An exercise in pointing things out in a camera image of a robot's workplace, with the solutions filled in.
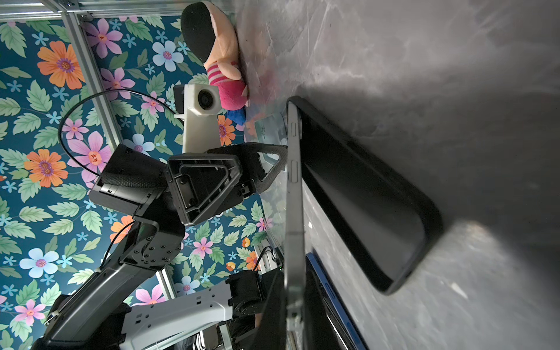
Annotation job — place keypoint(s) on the light blue phone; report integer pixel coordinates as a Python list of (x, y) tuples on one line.
[(271, 130)]

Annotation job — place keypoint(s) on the black phone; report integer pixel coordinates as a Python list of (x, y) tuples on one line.
[(290, 326), (334, 313)]

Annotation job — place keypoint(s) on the black phone case with camera hole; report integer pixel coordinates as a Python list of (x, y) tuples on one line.
[(387, 223)]

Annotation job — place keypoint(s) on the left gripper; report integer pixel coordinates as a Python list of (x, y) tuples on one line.
[(200, 185)]

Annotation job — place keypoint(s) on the black phone front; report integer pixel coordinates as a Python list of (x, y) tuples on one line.
[(334, 313)]

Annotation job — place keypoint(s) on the doll with black hair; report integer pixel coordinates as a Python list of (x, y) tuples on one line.
[(210, 35)]

